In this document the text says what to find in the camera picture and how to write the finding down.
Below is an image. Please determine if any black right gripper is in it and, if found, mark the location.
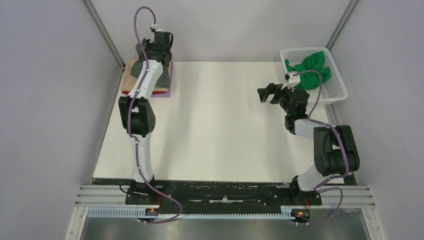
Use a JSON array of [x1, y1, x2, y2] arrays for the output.
[[257, 82, 295, 115]]

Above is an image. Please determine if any dark grey t-shirt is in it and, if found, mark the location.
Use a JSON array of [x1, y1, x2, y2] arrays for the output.
[[130, 39, 173, 91]]

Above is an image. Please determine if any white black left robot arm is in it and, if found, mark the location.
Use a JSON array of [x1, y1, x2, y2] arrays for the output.
[[118, 29, 173, 204]]

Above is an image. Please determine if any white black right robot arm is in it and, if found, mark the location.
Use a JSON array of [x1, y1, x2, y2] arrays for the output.
[[257, 83, 360, 204]]

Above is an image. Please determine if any red folded t-shirt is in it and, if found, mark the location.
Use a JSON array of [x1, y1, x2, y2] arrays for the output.
[[152, 91, 170, 97]]

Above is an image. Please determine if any beige folded t-shirt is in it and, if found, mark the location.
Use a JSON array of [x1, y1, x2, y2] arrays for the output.
[[120, 58, 174, 95]]

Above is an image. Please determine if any green crumpled t-shirt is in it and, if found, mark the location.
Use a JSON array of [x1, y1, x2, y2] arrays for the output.
[[284, 51, 332, 90]]

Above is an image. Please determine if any white plastic laundry basket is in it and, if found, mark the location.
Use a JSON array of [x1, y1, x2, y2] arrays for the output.
[[280, 46, 348, 105]]

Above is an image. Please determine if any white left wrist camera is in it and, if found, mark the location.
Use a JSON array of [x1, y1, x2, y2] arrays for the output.
[[150, 22, 166, 33]]

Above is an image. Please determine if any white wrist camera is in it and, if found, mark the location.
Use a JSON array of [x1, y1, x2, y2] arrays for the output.
[[150, 22, 166, 33], [281, 71, 301, 89]]

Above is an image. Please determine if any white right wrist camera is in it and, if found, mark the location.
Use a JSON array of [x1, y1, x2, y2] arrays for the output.
[[281, 71, 301, 89]]

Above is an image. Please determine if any left aluminium corner post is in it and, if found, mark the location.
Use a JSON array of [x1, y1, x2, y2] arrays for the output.
[[82, 0, 126, 72]]

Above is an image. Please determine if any aluminium corner post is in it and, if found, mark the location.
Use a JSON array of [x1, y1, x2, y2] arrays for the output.
[[82, 0, 126, 72], [326, 0, 360, 50]]

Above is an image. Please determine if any white slotted cable duct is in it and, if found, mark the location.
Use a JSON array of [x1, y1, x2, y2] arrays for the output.
[[87, 207, 308, 221]]

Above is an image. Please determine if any right aluminium corner post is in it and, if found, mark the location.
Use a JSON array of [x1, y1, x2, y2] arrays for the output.
[[326, 0, 360, 50]]

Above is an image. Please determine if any aluminium frame rail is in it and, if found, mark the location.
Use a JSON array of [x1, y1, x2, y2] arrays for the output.
[[75, 185, 376, 209]]

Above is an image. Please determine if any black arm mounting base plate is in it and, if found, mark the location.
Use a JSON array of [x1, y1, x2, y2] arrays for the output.
[[125, 180, 322, 215]]

